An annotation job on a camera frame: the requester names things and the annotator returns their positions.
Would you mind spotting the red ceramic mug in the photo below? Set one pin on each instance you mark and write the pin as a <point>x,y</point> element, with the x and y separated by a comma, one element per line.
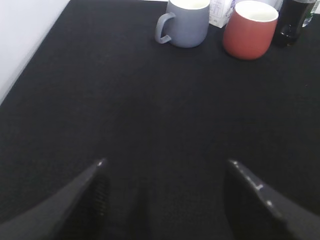
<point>250,29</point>

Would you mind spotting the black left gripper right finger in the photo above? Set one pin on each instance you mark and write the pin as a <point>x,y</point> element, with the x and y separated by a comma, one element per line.
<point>255,211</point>

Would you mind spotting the dark cola bottle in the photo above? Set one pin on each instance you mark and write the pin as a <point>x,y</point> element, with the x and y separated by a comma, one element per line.
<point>290,21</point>

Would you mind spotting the grey ceramic mug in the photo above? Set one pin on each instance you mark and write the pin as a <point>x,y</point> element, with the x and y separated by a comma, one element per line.
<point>185,23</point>

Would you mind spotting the white milk carton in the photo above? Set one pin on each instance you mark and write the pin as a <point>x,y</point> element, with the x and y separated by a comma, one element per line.
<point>220,12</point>

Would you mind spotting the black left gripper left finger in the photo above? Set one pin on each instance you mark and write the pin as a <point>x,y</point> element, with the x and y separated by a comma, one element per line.
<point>78,211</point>

